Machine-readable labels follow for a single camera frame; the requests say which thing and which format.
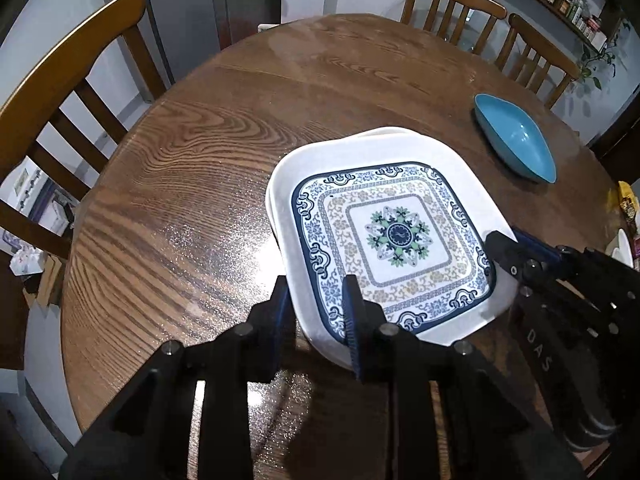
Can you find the white and red box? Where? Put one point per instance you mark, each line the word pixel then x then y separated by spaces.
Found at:
pixel 268 27

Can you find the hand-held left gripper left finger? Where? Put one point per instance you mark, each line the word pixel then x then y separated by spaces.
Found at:
pixel 283 310

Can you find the green trailing plant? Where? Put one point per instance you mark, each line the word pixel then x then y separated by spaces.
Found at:
pixel 595 67

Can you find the white square plate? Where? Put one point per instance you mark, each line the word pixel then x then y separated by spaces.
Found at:
pixel 350 152

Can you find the crumpled white paper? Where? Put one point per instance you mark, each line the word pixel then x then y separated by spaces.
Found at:
pixel 26 261

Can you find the grey refrigerator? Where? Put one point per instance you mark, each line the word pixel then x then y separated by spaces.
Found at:
pixel 190 0

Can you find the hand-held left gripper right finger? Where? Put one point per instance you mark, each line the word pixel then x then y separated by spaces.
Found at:
pixel 350 320

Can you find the yellow snack packet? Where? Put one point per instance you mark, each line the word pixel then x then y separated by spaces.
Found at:
pixel 627 200

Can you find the dark wooden door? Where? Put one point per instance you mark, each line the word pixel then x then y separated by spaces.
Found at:
pixel 620 145

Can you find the small cardboard box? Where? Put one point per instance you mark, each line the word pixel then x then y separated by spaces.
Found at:
pixel 47 280

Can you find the dark wooden wall shelf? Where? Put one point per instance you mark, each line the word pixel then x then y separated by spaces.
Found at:
pixel 611 15

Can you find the round glass table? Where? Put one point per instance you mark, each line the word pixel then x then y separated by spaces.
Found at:
pixel 482 35

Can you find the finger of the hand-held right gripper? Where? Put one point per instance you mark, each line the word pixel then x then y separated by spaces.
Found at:
pixel 505 255
pixel 536 248

